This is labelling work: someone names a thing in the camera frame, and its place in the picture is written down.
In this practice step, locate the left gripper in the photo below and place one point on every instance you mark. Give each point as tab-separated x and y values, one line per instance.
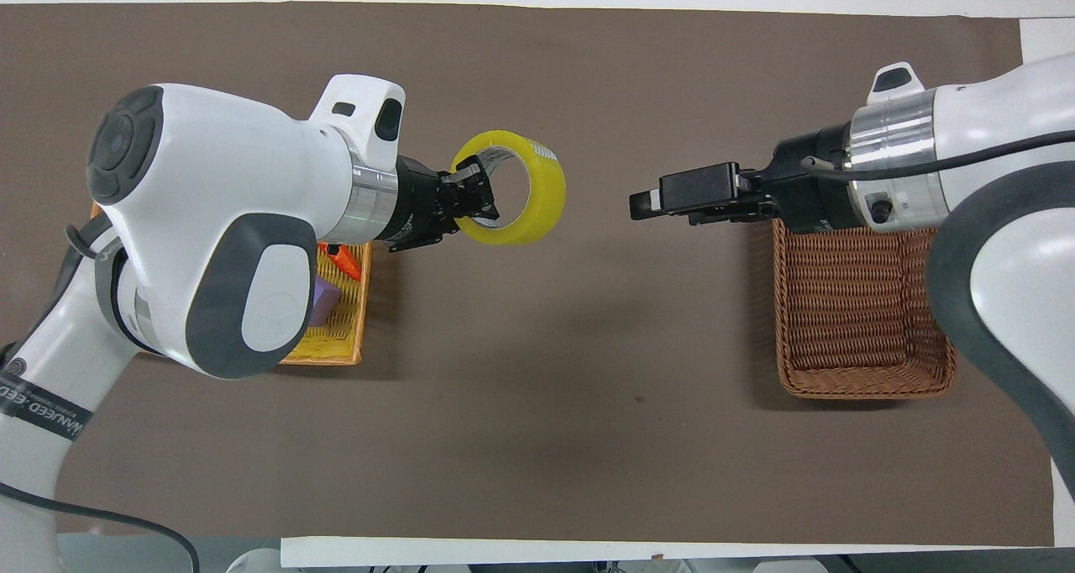
417	207

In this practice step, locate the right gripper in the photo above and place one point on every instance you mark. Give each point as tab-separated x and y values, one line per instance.
810	186

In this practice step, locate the yellow tape roll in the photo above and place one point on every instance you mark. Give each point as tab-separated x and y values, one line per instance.
537	195

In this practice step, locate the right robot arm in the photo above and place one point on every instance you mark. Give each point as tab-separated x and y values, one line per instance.
1008	245

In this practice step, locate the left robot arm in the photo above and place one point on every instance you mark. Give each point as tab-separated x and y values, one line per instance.
210	186

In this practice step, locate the brown wicker basket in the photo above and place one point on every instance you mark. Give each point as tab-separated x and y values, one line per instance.
848	304

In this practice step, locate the yellow orange woven basket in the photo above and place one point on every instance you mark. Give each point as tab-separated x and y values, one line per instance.
346	329

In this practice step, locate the orange marker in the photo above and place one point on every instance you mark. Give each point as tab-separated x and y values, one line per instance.
346	262

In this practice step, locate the purple block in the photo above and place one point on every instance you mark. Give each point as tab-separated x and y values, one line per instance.
324	302

